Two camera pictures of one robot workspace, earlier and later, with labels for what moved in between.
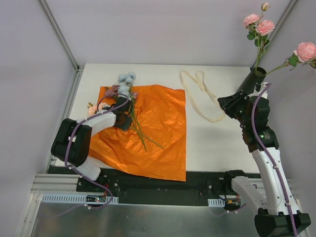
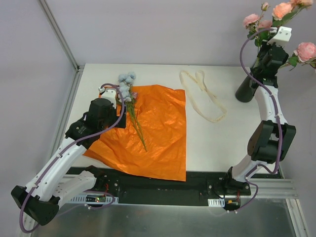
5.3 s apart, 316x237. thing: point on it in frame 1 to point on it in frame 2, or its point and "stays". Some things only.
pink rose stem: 305,53 stays
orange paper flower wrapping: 154,145 stays
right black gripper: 232,103 to 261,55
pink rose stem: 258,27 stays
